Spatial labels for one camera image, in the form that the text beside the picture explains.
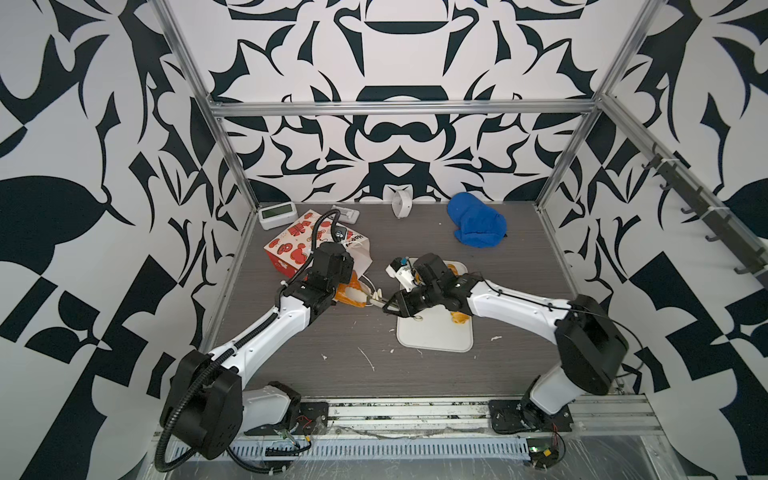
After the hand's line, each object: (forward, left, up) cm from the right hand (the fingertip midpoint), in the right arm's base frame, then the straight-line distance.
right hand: (388, 306), depth 80 cm
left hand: (+14, +14, +7) cm, 21 cm away
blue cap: (+37, -33, -11) cm, 51 cm away
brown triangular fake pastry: (+6, +10, -4) cm, 13 cm away
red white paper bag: (+17, +29, +1) cm, 34 cm away
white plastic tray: (-2, -14, -13) cm, 19 cm away
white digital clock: (+40, +41, -7) cm, 58 cm away
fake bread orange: (+1, -21, -11) cm, 24 cm away
